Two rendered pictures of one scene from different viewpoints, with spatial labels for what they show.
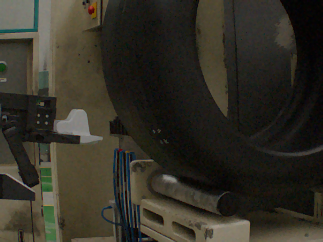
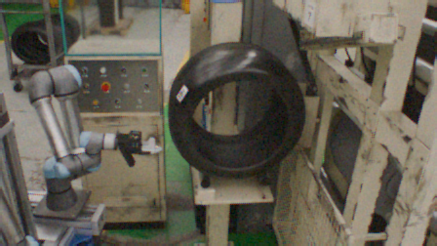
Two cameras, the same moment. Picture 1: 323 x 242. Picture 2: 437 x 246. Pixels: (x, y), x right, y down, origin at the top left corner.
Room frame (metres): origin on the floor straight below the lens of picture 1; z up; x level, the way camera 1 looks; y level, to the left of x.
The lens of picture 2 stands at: (-0.26, -0.51, 1.93)
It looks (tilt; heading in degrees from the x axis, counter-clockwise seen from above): 26 degrees down; 13
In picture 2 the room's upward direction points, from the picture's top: 3 degrees clockwise
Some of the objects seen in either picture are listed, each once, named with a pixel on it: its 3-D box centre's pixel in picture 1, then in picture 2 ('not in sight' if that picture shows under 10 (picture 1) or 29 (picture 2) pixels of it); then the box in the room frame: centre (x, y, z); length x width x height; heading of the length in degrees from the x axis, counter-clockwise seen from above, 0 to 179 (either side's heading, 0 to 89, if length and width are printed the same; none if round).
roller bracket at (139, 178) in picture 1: (216, 177); not in sight; (1.54, -0.12, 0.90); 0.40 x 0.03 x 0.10; 111
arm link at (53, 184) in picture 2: not in sight; (58, 172); (1.04, 0.58, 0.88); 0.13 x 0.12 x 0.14; 151
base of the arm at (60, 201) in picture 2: not in sight; (60, 193); (1.04, 0.58, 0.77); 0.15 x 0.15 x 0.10
